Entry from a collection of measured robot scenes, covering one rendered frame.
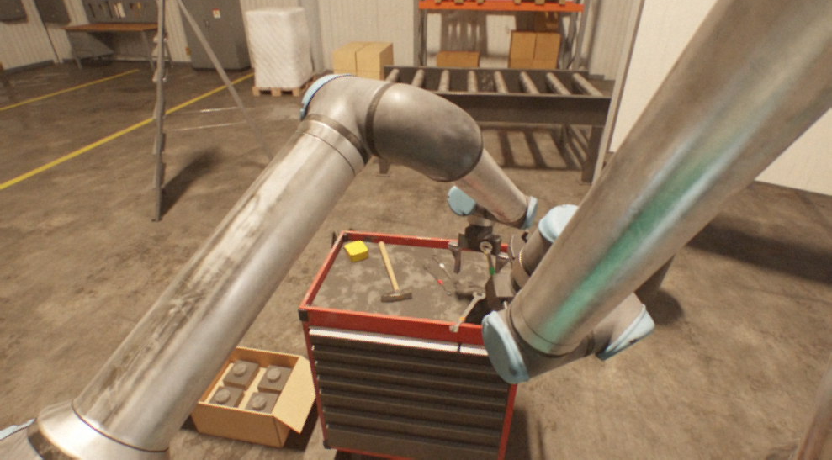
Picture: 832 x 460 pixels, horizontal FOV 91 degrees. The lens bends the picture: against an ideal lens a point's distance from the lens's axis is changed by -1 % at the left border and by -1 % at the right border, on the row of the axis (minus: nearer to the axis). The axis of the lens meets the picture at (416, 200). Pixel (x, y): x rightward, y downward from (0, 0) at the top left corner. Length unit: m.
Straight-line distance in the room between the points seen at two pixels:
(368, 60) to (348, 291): 5.93
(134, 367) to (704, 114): 0.56
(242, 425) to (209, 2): 8.71
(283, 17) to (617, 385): 6.70
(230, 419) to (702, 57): 2.15
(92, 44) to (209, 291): 11.24
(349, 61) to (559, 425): 6.16
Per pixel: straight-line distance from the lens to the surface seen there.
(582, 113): 4.29
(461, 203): 1.12
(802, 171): 3.35
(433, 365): 1.43
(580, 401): 2.45
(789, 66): 0.29
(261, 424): 2.16
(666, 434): 2.51
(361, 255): 1.63
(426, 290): 1.50
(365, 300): 1.47
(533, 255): 0.69
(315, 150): 0.59
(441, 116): 0.59
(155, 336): 0.55
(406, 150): 0.58
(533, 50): 7.96
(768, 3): 0.28
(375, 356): 1.45
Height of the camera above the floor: 1.89
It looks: 29 degrees down
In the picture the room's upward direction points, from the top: straight up
